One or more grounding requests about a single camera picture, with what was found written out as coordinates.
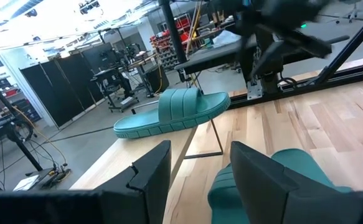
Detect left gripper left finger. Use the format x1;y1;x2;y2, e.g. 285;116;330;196
0;139;172;224

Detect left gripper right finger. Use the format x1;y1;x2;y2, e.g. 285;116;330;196
230;141;363;224

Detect teal rubber slide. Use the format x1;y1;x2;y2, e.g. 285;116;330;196
207;148;354;224
113;87;232;139

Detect wooden shelf black metal legs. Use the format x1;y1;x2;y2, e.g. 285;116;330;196
68;99;225;224

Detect black box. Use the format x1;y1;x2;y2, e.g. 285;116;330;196
143;63;170;94

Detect black robot workstation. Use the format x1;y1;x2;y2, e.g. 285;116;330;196
90;43;157;113

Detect black partition panels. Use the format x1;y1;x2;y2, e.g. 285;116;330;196
19;42;117;128

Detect grey computer desk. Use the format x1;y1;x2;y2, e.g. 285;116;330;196
174;34;351;75

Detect red grey bin rack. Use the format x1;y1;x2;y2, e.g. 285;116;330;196
149;15;192;71

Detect yellow pole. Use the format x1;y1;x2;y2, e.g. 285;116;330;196
186;0;203;56

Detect grey office chair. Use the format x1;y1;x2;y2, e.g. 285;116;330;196
335;0;363;24

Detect yellow cable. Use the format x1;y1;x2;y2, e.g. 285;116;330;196
154;58;164;95
11;105;67;166

